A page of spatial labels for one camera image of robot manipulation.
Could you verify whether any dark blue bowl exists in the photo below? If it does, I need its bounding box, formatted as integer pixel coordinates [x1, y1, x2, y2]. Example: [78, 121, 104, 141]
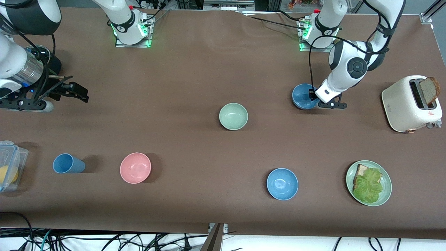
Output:
[292, 84, 320, 110]

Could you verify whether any green bowl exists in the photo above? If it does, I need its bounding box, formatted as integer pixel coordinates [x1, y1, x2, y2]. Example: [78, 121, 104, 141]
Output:
[219, 103, 248, 131]

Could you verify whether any light blue bowl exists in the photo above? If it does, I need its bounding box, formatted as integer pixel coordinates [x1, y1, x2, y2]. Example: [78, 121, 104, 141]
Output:
[267, 168, 299, 201]

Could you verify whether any pink bowl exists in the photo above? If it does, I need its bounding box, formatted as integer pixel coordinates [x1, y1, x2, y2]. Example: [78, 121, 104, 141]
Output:
[120, 152, 152, 184]

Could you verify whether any clear plastic lidded container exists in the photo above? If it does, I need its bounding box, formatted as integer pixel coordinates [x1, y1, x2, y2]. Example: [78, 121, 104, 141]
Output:
[0, 140, 29, 193]

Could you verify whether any white toaster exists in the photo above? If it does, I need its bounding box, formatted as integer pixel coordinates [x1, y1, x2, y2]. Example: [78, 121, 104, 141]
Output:
[382, 76, 443, 133]

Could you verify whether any blue ribbed cup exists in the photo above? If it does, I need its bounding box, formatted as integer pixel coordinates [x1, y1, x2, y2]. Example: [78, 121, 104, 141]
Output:
[53, 153, 86, 174]

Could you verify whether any white toast slice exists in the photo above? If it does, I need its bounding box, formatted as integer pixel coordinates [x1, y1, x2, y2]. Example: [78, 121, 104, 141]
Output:
[353, 164, 382, 190]

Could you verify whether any yellow round food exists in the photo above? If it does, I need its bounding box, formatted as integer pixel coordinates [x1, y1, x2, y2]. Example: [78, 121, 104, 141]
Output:
[0, 166, 18, 185]

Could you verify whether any green lettuce leaf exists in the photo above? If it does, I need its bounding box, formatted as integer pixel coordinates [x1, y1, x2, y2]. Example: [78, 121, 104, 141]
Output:
[353, 168, 384, 204]

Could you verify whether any brown bread slice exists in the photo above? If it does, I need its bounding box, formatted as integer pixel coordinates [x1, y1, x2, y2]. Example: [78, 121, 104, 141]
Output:
[419, 77, 440, 105]

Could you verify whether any green plate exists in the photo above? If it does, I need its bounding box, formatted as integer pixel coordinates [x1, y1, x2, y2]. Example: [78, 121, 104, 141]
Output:
[346, 160, 392, 207]

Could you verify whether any white power strip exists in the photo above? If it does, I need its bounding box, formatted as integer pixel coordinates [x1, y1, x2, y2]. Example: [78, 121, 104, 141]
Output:
[139, 0, 165, 10]

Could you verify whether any brown table cloth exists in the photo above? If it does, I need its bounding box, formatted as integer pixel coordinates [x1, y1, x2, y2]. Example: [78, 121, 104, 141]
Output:
[0, 7, 446, 241]

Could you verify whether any aluminium frame profile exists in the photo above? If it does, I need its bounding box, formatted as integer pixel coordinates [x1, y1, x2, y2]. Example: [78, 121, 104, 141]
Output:
[420, 0, 446, 23]

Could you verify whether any teal cable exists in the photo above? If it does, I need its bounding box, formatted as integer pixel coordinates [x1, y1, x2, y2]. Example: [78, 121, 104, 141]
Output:
[39, 229, 53, 251]

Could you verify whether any metal table bracket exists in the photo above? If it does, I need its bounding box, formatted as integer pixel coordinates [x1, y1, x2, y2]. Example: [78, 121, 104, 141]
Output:
[200, 223, 228, 251]

